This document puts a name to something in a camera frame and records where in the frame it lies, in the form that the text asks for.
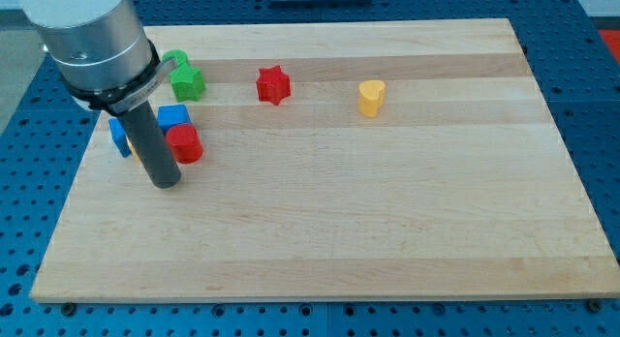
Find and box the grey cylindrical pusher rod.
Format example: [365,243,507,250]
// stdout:
[117,101,181,189]

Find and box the red cylinder block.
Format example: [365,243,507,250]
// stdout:
[165,123,204,164]

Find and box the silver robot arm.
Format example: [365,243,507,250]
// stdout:
[17,0,181,189]

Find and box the green star block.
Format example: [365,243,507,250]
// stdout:
[169,65,205,102]

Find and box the red star block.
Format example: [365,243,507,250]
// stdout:
[256,65,292,106]

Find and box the yellow block behind rod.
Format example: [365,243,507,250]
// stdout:
[126,138,141,164]

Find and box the blue flat block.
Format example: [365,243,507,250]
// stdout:
[108,117,132,158]

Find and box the blue cube block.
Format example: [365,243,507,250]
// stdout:
[157,104,192,134]

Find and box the green cylinder block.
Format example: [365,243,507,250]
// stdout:
[161,49,190,68]

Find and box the yellow heart block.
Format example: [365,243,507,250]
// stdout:
[357,79,387,118]

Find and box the wooden board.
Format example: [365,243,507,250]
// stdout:
[31,18,619,304]

